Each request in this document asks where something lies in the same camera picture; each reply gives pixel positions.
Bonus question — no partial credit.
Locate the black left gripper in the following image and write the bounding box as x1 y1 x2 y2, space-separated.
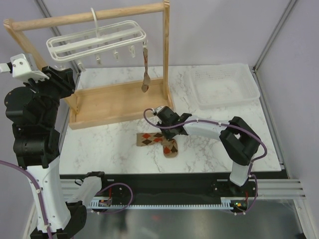
24 64 77 125

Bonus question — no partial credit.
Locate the white plastic clip hanger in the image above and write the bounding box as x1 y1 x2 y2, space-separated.
46 9 148 71

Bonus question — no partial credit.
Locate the argyle sock beige orange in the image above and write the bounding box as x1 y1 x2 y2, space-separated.
142 47 151 93

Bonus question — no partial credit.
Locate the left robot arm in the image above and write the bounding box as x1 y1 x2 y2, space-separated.
4 66 109 239

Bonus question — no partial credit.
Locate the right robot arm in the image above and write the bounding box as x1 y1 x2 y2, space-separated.
153 106 261 196

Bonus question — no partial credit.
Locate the wooden hanger stand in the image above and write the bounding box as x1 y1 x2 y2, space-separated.
3 0 172 129

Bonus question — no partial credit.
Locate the white perforated plastic basket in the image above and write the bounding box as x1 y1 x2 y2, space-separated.
184 63 260 110

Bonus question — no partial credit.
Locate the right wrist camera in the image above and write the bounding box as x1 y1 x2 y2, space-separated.
153 106 165 116

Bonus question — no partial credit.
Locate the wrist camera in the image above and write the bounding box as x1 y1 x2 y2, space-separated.
153 106 165 116
0 53 49 83

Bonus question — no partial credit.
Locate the aluminium frame post left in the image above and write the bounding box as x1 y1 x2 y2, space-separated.
34 0 82 74

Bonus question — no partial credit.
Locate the aluminium frame post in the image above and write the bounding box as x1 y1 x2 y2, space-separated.
34 0 82 74
251 0 299 74

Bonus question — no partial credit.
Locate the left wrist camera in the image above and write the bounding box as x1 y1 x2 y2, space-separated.
0 53 49 83

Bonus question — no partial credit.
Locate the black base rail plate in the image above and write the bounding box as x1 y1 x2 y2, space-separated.
59 171 257 206

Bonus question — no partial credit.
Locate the white cable duct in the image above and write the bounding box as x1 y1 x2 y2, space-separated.
88 197 233 210

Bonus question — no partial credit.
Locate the aluminium frame post right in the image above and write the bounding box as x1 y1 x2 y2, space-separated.
251 0 299 74

